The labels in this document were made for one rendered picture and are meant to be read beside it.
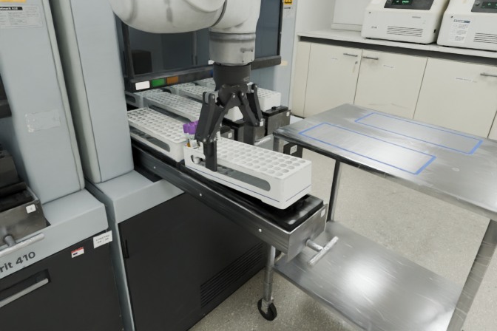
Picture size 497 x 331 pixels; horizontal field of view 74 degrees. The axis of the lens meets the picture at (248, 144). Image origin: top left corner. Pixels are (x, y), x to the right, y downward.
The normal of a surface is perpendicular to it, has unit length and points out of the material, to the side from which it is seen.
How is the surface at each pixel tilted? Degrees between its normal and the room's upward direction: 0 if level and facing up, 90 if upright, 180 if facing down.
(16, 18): 90
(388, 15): 90
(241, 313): 0
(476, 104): 90
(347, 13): 90
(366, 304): 0
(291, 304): 0
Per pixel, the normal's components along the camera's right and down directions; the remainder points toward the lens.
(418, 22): -0.70, 0.27
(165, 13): 0.60, 0.70
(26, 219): 0.74, 0.30
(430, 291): 0.03, -0.91
